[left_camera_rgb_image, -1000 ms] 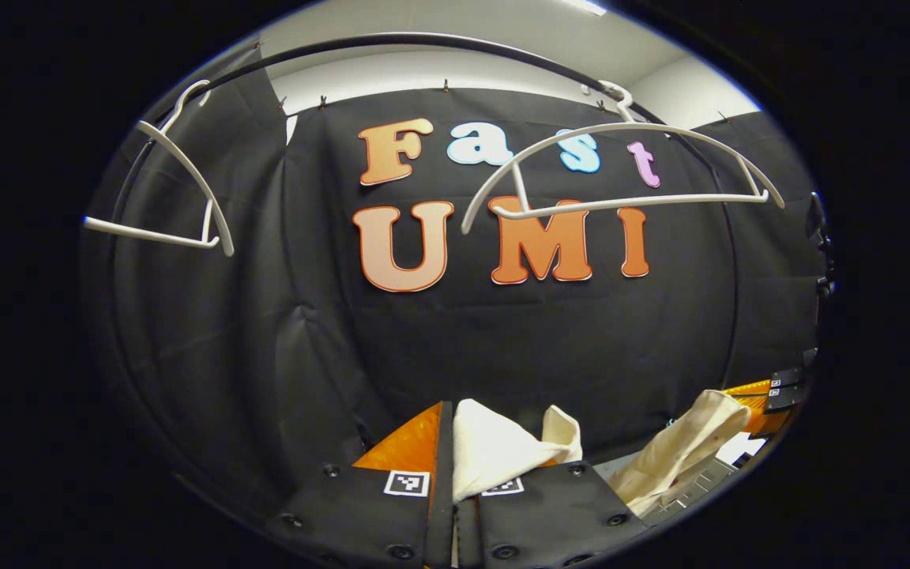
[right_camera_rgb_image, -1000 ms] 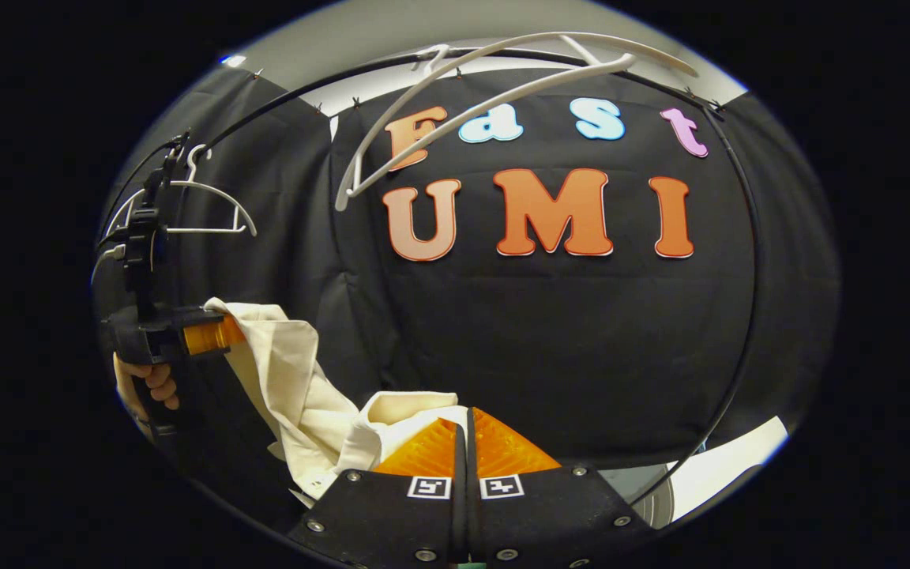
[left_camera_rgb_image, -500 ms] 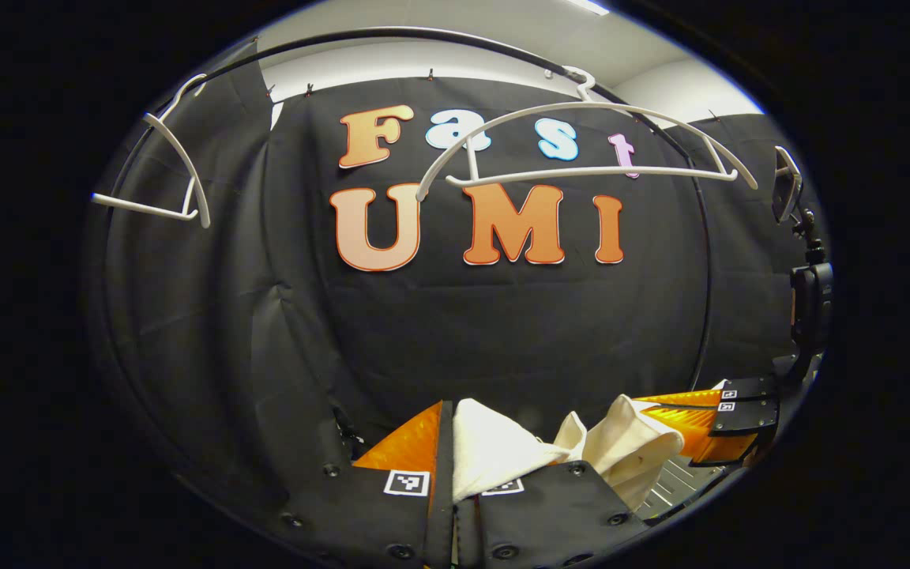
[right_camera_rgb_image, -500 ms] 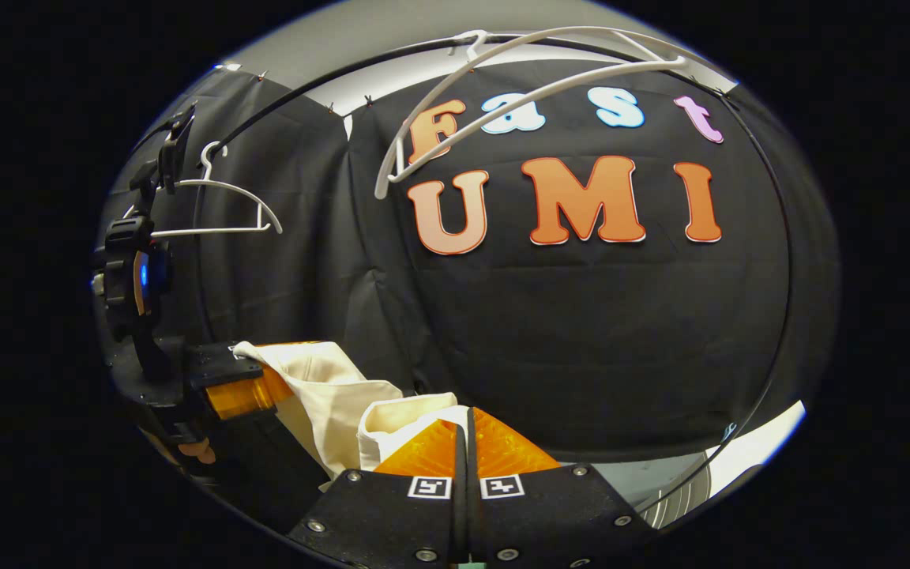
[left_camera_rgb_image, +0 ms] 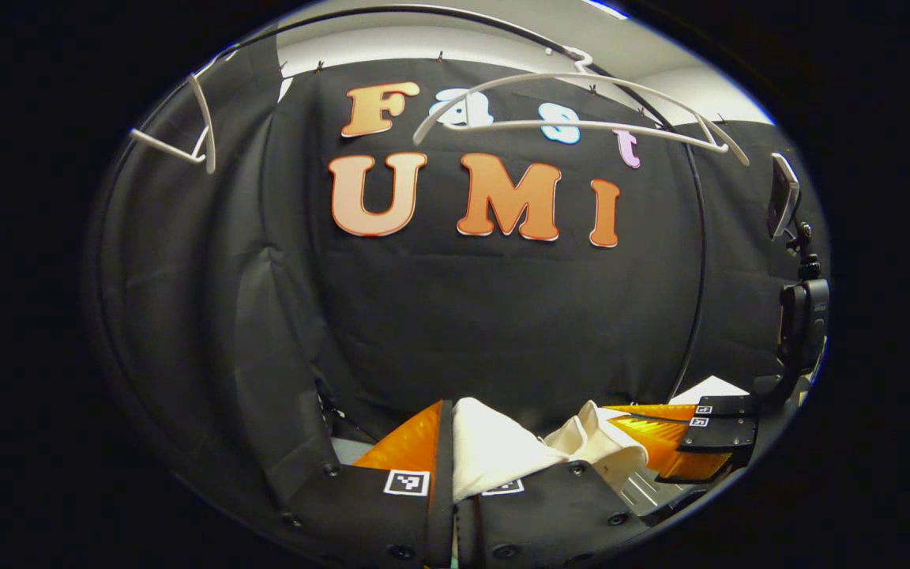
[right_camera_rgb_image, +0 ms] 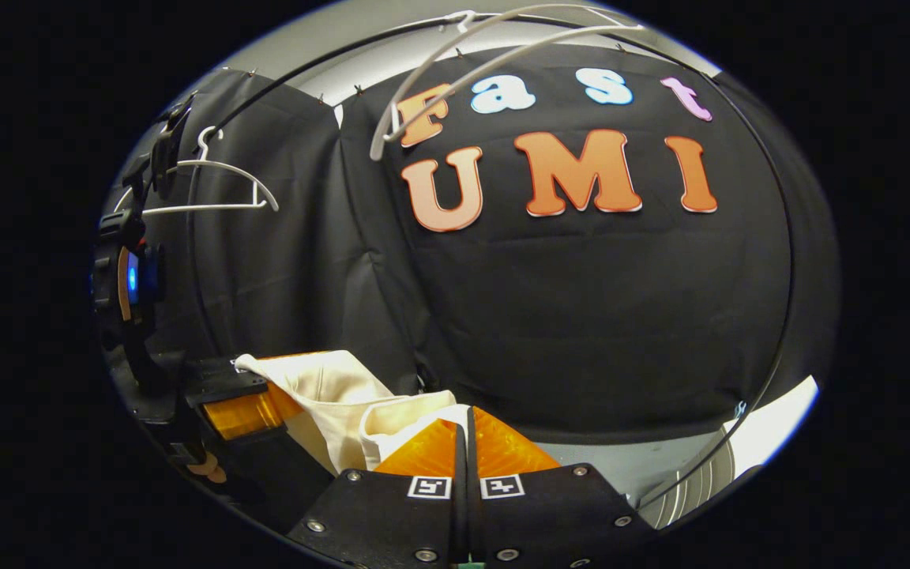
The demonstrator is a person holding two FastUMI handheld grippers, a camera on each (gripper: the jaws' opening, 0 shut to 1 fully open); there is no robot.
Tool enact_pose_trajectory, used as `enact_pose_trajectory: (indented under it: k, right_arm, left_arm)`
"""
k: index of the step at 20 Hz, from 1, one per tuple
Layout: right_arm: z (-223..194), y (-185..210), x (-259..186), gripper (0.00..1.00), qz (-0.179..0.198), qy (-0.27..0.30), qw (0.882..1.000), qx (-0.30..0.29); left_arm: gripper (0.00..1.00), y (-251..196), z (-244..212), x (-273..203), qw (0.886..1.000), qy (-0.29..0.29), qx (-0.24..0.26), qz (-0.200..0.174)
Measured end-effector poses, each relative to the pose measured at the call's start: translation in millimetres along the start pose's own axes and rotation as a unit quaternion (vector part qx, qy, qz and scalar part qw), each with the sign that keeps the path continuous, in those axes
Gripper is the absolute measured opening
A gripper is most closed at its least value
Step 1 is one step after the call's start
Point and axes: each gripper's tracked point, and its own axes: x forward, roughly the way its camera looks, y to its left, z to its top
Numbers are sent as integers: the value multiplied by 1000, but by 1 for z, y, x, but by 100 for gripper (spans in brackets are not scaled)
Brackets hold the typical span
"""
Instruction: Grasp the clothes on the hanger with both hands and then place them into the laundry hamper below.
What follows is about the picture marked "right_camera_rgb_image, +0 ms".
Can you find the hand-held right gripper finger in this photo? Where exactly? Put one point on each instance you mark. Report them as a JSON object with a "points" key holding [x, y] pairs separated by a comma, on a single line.
{"points": [[460, 506], [476, 506]]}

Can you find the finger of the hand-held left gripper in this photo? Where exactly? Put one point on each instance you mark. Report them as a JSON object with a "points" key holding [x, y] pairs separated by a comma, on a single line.
{"points": [[246, 411]]}

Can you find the green laundry hamper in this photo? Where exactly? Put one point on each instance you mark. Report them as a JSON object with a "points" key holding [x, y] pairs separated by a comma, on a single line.
{"points": [[467, 563]]}

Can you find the cream short-sleeved shirt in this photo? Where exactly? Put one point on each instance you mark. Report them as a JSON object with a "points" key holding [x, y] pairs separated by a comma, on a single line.
{"points": [[329, 395]]}

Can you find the white plastic clothes hanger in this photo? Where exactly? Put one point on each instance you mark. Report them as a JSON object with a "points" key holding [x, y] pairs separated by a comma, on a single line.
{"points": [[210, 208], [376, 146]]}

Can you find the black metal clothes rack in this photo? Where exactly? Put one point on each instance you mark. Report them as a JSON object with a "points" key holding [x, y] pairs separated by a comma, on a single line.
{"points": [[791, 261]]}

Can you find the black backdrop cloth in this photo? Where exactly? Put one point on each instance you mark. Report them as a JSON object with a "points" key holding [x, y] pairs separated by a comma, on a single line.
{"points": [[581, 316]]}

